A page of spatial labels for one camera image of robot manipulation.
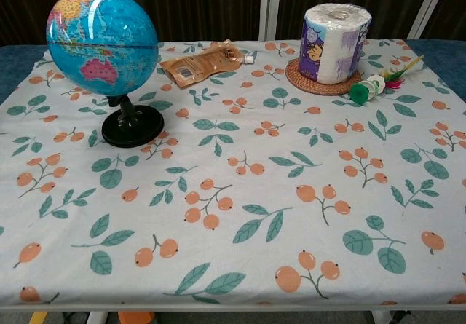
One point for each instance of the blue desk globe black stand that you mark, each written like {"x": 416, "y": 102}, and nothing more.
{"x": 102, "y": 43}

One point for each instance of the floral leaf fruit tablecloth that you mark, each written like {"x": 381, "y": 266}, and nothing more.
{"x": 233, "y": 193}

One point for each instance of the brown spouted drink pouch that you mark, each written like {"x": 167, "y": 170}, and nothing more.
{"x": 204, "y": 63}

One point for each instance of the round woven rattan coaster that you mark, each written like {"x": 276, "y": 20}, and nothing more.
{"x": 309, "y": 83}

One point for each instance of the feather shuttlecock green base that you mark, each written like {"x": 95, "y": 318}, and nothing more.
{"x": 360, "y": 92}

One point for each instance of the wrapped toilet paper roll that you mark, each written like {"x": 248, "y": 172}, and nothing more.
{"x": 331, "y": 47}

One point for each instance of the dark pleated curtain panel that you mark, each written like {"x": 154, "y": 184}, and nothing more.
{"x": 204, "y": 7}
{"x": 291, "y": 7}
{"x": 451, "y": 11}
{"x": 25, "y": 7}

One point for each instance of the white table leg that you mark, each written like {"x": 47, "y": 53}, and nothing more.
{"x": 97, "y": 317}
{"x": 382, "y": 317}

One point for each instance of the blue fabric table cover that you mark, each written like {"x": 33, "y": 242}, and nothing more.
{"x": 14, "y": 65}

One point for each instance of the white partition frame post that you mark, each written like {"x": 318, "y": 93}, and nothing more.
{"x": 268, "y": 7}
{"x": 429, "y": 7}

